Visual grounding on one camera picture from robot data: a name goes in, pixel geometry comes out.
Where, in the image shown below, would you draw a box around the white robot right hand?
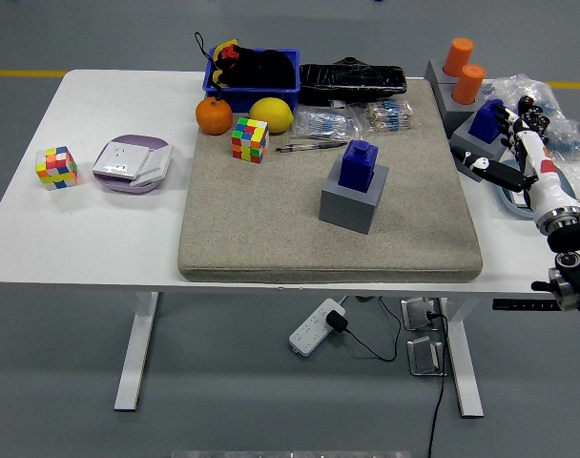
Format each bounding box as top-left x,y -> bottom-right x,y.
449,105 -> 580,219

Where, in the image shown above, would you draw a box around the blue seal stamp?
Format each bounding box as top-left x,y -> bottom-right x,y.
467,98 -> 508,143
337,139 -> 381,194

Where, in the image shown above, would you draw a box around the grey hollow seal holder block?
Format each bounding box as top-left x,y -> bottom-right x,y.
318,155 -> 390,235
449,113 -> 510,182

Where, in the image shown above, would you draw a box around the light blue plate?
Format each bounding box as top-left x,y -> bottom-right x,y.
494,159 -> 577,220

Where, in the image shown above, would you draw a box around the clear plastic bags of parts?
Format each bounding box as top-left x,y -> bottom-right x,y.
480,72 -> 580,204

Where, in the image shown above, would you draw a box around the black slotted bar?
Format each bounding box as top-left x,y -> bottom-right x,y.
491,298 -> 558,311

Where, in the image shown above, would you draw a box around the grey cylinder holder block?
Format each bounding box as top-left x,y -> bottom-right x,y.
424,59 -> 456,87
435,80 -> 487,140

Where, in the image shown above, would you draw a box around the orange cylinder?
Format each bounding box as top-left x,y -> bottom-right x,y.
443,37 -> 475,77
451,64 -> 487,105

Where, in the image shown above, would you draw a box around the clear bag of brown resistors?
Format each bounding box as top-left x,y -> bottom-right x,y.
363,99 -> 415,133

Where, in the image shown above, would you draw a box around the metal foot pedal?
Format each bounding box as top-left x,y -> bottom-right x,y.
401,296 -> 443,332
406,335 -> 447,378

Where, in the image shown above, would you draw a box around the white table leg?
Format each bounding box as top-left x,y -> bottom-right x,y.
114,290 -> 160,412
439,297 -> 485,420

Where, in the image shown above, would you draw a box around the black plastic-wrapped device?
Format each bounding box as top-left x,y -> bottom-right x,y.
298,55 -> 409,107

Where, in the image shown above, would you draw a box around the clear bag of blue resistors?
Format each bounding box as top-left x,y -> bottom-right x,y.
292,105 -> 365,144

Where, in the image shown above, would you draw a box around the dark ballpoint pen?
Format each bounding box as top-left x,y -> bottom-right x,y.
275,140 -> 349,155

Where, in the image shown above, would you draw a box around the black plug adapter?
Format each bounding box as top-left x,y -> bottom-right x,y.
324,309 -> 349,334

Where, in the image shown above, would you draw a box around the white power strip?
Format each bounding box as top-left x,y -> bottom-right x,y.
288,297 -> 348,357

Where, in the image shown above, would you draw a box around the grey-brown fabric mat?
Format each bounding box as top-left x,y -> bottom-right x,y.
177,77 -> 484,284

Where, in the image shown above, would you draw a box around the yellow lemon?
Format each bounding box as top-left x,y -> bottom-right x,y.
248,96 -> 296,134

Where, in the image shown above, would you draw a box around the black round pouch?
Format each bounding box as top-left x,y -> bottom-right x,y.
256,49 -> 297,90

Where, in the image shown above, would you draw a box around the colourful puzzle cube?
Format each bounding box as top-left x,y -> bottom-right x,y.
35,145 -> 79,192
231,116 -> 271,165

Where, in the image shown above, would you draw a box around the blue plastic bin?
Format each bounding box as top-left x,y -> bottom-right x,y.
202,46 -> 302,115

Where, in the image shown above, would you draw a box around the black pouch with yellow trim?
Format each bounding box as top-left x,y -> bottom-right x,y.
194,31 -> 262,99

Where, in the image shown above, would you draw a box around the orange fruit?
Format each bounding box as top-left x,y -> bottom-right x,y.
196,96 -> 235,136

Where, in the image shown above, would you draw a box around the purple plate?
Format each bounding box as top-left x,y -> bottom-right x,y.
93,134 -> 173,196

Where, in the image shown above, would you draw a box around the black adapter cable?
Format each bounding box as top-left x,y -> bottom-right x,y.
342,296 -> 402,363

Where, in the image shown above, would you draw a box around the long black floor cable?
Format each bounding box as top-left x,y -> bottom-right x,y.
425,310 -> 449,458

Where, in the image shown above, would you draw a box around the white wall socket panel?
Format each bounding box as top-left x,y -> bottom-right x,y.
92,141 -> 152,180

